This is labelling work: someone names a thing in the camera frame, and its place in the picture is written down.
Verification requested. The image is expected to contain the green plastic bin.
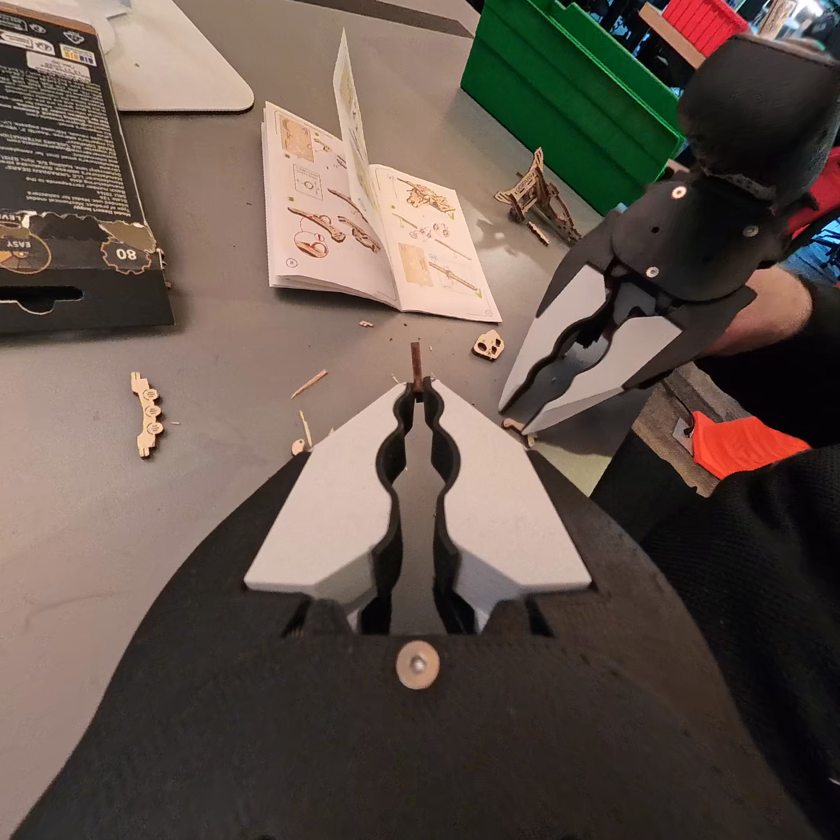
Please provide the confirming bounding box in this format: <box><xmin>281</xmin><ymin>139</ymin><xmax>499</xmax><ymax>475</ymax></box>
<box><xmin>460</xmin><ymin>0</ymin><xmax>687</xmax><ymax>217</ymax></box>

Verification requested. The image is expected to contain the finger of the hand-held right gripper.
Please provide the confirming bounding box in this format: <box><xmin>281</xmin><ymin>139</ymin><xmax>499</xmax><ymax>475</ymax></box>
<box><xmin>497</xmin><ymin>264</ymin><xmax>618</xmax><ymax>416</ymax></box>
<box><xmin>524</xmin><ymin>315</ymin><xmax>685</xmax><ymax>437</ymax></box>

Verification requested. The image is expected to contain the instruction booklet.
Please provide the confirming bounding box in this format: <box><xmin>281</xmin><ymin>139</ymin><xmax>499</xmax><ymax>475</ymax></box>
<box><xmin>260</xmin><ymin>28</ymin><xmax>504</xmax><ymax>324</ymax></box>

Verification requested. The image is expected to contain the wooden desk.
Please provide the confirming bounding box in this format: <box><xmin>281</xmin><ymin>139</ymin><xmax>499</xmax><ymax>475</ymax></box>
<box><xmin>638</xmin><ymin>3</ymin><xmax>710</xmax><ymax>68</ymax></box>

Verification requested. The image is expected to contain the orange plastic object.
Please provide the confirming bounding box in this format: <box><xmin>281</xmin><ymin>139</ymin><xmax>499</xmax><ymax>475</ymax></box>
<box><xmin>690</xmin><ymin>411</ymin><xmax>812</xmax><ymax>481</ymax></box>

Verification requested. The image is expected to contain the wooden model assembly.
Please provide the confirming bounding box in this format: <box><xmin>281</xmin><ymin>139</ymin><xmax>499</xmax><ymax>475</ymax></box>
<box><xmin>493</xmin><ymin>147</ymin><xmax>583</xmax><ymax>245</ymax></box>

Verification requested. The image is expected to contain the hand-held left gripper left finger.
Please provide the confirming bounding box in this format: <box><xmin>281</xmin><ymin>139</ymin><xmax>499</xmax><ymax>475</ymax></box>
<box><xmin>243</xmin><ymin>382</ymin><xmax>413</xmax><ymax>634</ymax></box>

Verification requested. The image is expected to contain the toothed wooden strip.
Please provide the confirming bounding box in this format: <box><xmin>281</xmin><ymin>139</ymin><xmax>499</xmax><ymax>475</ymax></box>
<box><xmin>129</xmin><ymin>371</ymin><xmax>165</xmax><ymax>459</ymax></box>

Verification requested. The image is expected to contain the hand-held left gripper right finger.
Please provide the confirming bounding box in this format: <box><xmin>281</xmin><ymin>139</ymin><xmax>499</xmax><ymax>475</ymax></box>
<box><xmin>422</xmin><ymin>377</ymin><xmax>594</xmax><ymax>635</ymax></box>

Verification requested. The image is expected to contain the person's right forearm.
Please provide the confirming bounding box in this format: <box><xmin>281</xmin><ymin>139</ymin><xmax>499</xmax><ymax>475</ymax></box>
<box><xmin>697</xmin><ymin>276</ymin><xmax>840</xmax><ymax>447</ymax></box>

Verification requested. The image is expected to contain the red plastic crate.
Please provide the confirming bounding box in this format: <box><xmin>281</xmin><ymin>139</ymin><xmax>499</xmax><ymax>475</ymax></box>
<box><xmin>661</xmin><ymin>0</ymin><xmax>750</xmax><ymax>59</ymax></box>

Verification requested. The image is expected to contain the black cardboard box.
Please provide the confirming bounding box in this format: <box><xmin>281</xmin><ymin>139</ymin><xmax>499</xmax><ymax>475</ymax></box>
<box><xmin>0</xmin><ymin>0</ymin><xmax>177</xmax><ymax>336</ymax></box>

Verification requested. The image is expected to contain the person's right hand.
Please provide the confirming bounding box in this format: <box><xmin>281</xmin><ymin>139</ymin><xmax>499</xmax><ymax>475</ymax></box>
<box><xmin>694</xmin><ymin>264</ymin><xmax>816</xmax><ymax>361</ymax></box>

